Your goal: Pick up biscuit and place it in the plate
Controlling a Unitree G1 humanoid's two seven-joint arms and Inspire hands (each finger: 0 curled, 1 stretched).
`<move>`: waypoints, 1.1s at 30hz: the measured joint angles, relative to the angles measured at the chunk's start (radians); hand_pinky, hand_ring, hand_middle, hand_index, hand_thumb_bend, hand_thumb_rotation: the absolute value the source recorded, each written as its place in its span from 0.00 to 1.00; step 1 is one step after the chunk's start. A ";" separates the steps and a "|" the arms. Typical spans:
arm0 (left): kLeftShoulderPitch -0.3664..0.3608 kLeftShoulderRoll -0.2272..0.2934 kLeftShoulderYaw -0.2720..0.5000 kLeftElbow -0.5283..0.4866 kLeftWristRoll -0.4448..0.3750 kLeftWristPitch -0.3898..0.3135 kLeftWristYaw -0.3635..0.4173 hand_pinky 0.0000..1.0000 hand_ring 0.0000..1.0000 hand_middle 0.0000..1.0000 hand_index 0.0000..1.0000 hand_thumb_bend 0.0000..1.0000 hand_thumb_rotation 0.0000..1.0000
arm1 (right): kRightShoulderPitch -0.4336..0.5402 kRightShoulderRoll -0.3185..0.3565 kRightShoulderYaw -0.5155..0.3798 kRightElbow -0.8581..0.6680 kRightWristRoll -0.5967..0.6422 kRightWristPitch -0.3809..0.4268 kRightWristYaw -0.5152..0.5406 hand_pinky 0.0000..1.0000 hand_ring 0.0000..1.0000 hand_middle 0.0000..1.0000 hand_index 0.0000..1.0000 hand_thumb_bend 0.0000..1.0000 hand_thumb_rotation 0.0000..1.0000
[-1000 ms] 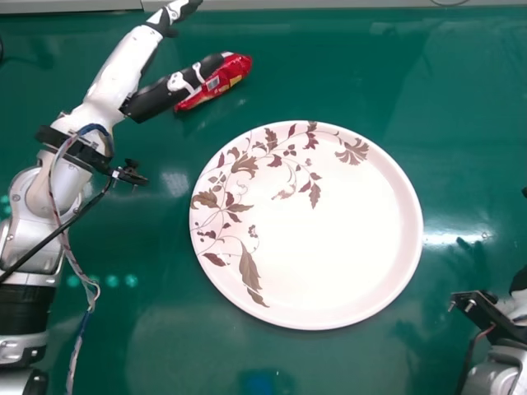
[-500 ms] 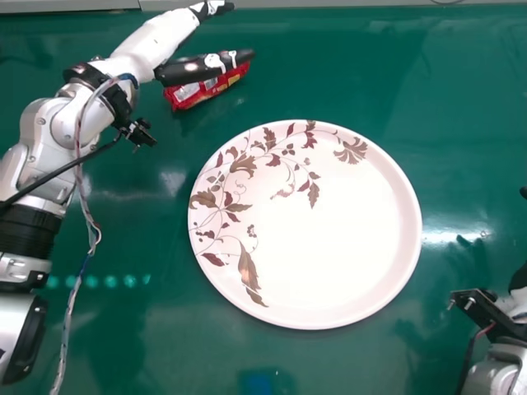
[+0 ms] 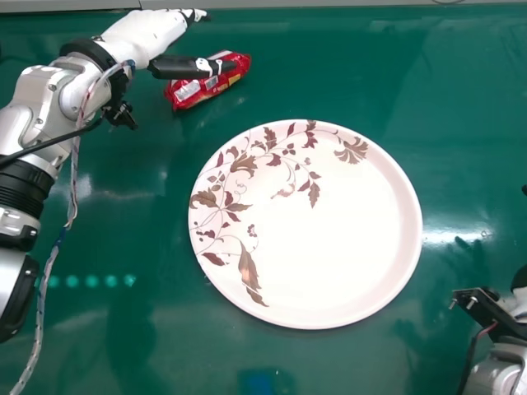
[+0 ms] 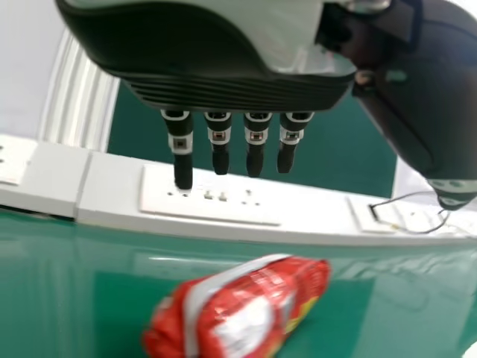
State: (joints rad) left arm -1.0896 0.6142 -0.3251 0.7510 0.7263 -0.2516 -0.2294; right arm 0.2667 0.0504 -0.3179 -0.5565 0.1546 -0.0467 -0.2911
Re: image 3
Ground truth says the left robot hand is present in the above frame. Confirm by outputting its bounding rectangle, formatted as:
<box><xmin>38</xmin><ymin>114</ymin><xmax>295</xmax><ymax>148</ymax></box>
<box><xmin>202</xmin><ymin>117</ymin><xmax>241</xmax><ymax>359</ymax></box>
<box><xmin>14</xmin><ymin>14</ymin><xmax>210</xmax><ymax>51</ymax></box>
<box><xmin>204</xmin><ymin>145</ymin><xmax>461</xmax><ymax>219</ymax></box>
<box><xmin>59</xmin><ymin>7</ymin><xmax>239</xmax><ymax>132</ymax></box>

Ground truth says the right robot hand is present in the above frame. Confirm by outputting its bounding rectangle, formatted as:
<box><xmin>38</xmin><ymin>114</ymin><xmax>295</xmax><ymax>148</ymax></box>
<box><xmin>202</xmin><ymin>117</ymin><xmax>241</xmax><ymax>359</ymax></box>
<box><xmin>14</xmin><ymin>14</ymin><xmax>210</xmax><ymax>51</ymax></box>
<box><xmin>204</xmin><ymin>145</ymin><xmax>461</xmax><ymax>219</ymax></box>
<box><xmin>451</xmin><ymin>265</ymin><xmax>527</xmax><ymax>351</ymax></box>

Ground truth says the red biscuit packet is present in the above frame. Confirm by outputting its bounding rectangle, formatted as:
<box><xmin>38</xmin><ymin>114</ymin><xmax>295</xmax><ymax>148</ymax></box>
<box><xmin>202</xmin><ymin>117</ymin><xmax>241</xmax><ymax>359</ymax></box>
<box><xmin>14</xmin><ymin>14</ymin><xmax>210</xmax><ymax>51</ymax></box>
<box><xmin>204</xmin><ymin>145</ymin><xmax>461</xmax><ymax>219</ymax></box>
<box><xmin>163</xmin><ymin>49</ymin><xmax>252</xmax><ymax>113</ymax></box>

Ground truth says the plate with brown leaf pattern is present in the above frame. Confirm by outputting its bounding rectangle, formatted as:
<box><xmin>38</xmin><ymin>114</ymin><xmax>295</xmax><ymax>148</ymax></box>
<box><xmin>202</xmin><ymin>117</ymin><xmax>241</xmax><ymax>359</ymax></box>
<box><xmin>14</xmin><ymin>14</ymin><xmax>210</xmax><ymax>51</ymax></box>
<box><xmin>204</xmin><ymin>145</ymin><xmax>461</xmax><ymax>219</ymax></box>
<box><xmin>188</xmin><ymin>118</ymin><xmax>424</xmax><ymax>330</ymax></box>

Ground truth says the red and black cable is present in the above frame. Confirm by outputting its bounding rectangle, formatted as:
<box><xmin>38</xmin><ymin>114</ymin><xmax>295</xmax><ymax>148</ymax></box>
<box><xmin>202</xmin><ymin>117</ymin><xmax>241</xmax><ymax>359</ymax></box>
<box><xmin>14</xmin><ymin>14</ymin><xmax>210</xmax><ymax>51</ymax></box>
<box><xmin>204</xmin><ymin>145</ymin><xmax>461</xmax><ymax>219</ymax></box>
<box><xmin>455</xmin><ymin>320</ymin><xmax>501</xmax><ymax>395</ymax></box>

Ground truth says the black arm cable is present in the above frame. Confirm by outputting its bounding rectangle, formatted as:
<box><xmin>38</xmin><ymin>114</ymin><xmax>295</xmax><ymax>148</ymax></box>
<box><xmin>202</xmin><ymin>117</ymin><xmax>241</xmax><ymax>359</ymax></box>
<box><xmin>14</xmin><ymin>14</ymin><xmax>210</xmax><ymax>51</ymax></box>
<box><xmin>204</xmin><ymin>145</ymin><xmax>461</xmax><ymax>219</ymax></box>
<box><xmin>0</xmin><ymin>117</ymin><xmax>106</xmax><ymax>168</ymax></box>

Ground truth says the white braided cable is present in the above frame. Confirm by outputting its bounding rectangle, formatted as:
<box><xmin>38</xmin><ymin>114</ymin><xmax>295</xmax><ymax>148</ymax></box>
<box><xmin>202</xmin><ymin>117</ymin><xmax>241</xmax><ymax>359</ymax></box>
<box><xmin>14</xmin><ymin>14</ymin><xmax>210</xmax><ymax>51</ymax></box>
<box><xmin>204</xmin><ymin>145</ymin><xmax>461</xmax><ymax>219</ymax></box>
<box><xmin>7</xmin><ymin>59</ymin><xmax>137</xmax><ymax>395</ymax></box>

